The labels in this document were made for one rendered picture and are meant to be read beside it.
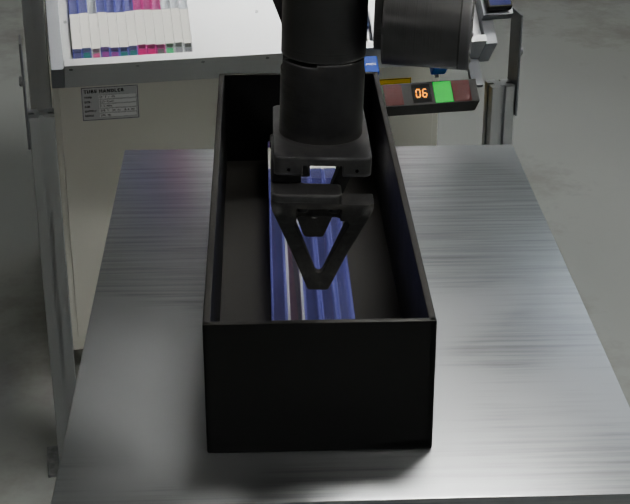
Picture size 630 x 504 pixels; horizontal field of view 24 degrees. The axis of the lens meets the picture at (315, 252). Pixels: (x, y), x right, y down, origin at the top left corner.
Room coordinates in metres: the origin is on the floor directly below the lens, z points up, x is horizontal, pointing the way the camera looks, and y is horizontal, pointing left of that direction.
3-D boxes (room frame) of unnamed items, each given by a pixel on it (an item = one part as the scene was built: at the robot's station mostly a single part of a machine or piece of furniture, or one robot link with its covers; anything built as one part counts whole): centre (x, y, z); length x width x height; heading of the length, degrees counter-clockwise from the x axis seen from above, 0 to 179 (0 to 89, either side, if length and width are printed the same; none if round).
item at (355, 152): (0.94, 0.00, 1.08); 0.10 x 0.07 x 0.07; 2
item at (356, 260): (1.22, 0.01, 0.86); 0.57 x 0.17 x 0.11; 2
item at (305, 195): (0.91, 0.00, 1.01); 0.07 x 0.07 x 0.09; 2
